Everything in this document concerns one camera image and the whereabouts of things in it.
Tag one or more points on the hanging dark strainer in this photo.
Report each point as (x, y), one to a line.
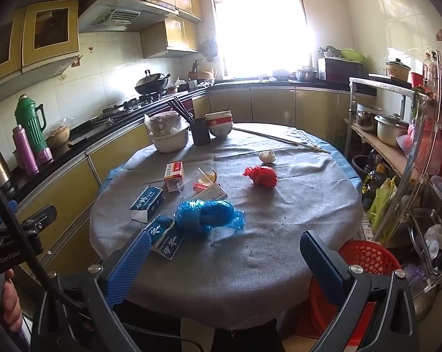
(209, 49)

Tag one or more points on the clear plastic packet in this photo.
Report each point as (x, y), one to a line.
(204, 176)

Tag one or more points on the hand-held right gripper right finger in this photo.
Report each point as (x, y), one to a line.
(321, 264)

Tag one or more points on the red cup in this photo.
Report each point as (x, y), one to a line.
(416, 79)

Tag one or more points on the yellow plastic bag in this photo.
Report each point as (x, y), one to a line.
(382, 201)

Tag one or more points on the red plastic bag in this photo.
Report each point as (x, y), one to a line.
(263, 176)

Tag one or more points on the stainless steel basin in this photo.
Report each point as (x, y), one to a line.
(307, 74)

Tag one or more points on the orange snack wrapper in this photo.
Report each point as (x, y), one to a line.
(198, 187)

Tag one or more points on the purple thermos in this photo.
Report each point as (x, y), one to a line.
(24, 150)

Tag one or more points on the pink plastic bag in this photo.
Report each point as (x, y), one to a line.
(408, 143)

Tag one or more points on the purple plastic bag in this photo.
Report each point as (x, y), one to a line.
(413, 275)

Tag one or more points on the small green plant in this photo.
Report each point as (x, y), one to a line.
(327, 50)

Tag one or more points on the steel bowl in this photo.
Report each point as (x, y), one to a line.
(424, 300)

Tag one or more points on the bright window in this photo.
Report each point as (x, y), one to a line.
(261, 25)

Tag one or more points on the dark flat tray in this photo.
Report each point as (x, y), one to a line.
(78, 139)

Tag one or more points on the person's left hand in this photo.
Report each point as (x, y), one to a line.
(12, 300)

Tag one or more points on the blue undercloth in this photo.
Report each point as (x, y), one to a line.
(109, 181)

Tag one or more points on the dark steel pot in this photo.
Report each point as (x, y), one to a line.
(365, 117)

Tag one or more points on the green thermos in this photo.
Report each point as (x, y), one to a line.
(32, 124)

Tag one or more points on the small purple cup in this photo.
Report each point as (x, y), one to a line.
(45, 156)

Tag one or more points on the red and white small box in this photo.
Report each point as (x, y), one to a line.
(173, 174)

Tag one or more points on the yellow glass-door wall cabinet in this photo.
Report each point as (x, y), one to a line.
(50, 29)

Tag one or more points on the green plastic basin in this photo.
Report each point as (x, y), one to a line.
(351, 54)

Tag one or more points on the white basin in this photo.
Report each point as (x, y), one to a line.
(169, 143)

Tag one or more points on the black chopstick holder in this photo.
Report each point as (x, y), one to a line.
(200, 132)

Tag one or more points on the stainless steel dish rack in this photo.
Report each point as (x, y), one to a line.
(420, 146)

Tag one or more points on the white bowl with red band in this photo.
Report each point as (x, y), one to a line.
(219, 113)
(220, 128)

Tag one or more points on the cream enamel pot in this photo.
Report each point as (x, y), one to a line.
(398, 69)

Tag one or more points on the white dish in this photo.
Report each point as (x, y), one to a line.
(281, 74)

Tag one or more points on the steel pot with lid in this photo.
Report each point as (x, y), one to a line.
(389, 130)

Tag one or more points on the blue and white carton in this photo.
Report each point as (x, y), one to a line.
(147, 203)
(166, 236)

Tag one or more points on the dark microwave oven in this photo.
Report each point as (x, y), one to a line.
(340, 69)

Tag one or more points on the steel tray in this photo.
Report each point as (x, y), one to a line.
(420, 218)

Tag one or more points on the gas stove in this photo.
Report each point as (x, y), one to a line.
(133, 108)

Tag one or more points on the black wok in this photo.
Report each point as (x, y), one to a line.
(151, 82)

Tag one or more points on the small brown pot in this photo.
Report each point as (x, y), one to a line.
(173, 88)

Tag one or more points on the green leafy vegetable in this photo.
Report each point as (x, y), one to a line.
(417, 99)

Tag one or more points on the tan bowl in plastic bag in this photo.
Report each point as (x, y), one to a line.
(57, 135)

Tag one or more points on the long thin bamboo stick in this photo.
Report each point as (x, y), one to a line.
(279, 139)

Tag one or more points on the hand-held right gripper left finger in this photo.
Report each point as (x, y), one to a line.
(129, 267)

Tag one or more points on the clear plastic bottle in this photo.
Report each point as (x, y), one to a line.
(430, 69)

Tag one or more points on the grey tablecloth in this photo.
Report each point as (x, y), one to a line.
(279, 227)

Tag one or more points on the red wall sticker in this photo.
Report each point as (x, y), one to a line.
(76, 60)

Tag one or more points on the steel range hood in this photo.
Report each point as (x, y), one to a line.
(118, 13)

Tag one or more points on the black induction cooker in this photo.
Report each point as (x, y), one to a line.
(389, 80)

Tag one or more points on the beige paper box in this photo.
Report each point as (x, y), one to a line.
(216, 193)

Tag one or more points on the yellow base cabinets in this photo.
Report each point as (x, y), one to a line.
(67, 198)

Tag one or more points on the black bucket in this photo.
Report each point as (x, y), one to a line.
(360, 165)

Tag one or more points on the white plastic bag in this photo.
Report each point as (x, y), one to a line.
(435, 240)

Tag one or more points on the blue plastic bag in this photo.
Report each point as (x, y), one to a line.
(206, 214)

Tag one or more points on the cooking oil bottle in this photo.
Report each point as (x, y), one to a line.
(373, 179)

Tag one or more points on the metal rack with wooden shelves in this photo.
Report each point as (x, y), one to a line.
(375, 83)

